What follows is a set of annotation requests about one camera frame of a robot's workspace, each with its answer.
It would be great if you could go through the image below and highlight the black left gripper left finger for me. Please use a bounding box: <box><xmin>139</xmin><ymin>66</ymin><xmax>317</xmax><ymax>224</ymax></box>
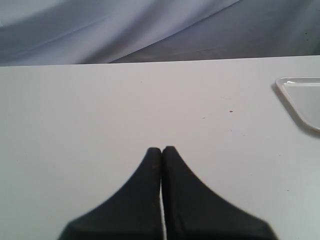
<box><xmin>59</xmin><ymin>147</ymin><xmax>163</xmax><ymax>240</ymax></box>

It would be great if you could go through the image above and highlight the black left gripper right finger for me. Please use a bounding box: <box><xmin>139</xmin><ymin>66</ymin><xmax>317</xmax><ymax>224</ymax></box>
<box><xmin>161</xmin><ymin>146</ymin><xmax>277</xmax><ymax>240</ymax></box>

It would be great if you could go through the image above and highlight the white rectangular plastic tray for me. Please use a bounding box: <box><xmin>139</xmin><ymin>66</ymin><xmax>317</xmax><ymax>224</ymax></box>
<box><xmin>275</xmin><ymin>77</ymin><xmax>320</xmax><ymax>132</ymax></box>

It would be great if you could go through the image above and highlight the grey backdrop cloth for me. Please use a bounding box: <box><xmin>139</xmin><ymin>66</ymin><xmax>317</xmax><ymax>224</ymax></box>
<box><xmin>0</xmin><ymin>0</ymin><xmax>320</xmax><ymax>66</ymax></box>

